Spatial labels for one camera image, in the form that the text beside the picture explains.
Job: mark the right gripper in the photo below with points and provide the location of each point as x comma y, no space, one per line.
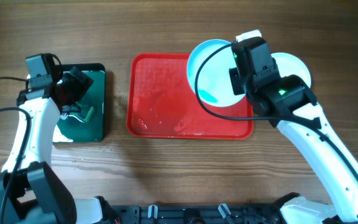
233,80

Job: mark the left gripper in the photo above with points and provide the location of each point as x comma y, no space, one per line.
79,88

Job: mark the mint plate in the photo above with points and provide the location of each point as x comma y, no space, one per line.
214,84

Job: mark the white plate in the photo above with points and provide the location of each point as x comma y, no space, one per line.
289,64

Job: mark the green sponge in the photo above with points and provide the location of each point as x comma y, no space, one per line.
81,112

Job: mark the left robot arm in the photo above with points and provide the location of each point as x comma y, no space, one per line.
30,191

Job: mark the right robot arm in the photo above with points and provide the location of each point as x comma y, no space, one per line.
289,104

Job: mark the red plastic tray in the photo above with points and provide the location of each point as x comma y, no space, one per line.
162,104

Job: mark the black water basin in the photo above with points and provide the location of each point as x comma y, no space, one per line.
70,129

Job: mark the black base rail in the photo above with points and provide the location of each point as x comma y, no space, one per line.
258,213

